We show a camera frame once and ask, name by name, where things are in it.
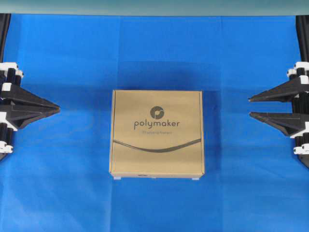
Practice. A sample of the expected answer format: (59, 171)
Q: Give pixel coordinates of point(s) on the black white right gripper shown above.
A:
(295, 125)

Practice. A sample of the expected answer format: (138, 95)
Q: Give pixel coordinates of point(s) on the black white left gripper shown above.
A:
(10, 90)

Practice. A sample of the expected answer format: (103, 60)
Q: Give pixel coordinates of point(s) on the brown polymaker cardboard box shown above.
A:
(157, 134)

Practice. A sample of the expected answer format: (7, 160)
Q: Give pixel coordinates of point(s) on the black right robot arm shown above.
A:
(302, 29)

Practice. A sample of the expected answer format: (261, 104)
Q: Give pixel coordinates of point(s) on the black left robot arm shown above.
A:
(18, 107)

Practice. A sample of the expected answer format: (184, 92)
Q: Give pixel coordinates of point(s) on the blue table cloth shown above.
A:
(57, 179)

